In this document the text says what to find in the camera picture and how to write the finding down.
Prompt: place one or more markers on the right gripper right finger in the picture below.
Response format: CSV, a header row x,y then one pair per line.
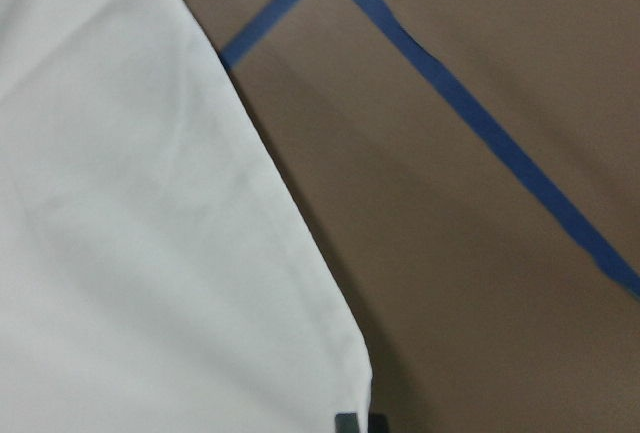
x,y
377,423

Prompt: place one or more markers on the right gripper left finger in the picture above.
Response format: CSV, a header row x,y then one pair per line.
x,y
346,423

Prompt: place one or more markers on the white long-sleeve printed shirt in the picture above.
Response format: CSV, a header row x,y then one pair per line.
x,y
156,274

